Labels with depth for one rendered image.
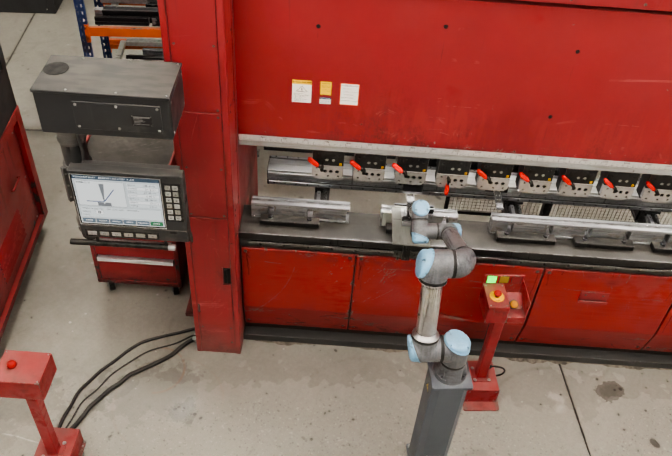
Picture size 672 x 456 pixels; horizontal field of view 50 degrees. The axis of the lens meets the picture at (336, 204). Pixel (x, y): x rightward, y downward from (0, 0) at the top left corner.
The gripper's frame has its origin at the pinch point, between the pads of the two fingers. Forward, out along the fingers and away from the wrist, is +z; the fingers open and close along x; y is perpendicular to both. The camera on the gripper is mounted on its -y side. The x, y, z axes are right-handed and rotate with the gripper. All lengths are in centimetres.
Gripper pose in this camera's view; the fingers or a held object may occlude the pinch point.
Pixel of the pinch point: (410, 221)
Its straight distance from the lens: 357.3
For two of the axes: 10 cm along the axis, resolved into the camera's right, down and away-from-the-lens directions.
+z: -0.3, 1.4, 9.9
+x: -10.0, -0.5, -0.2
